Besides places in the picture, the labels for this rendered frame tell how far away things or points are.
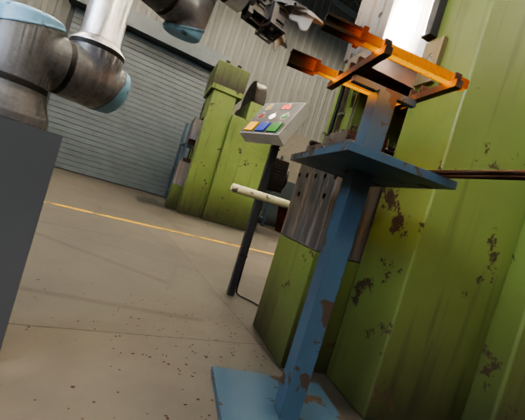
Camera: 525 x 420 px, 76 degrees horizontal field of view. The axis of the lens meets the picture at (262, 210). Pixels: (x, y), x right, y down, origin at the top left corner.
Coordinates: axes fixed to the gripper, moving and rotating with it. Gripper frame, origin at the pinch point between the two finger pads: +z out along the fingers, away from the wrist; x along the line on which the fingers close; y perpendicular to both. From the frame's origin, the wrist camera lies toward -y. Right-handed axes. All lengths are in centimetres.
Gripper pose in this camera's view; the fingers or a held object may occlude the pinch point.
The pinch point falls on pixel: (304, 34)
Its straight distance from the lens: 109.9
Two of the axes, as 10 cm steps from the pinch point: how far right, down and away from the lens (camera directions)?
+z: 7.8, 2.8, 5.6
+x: 5.9, -0.3, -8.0
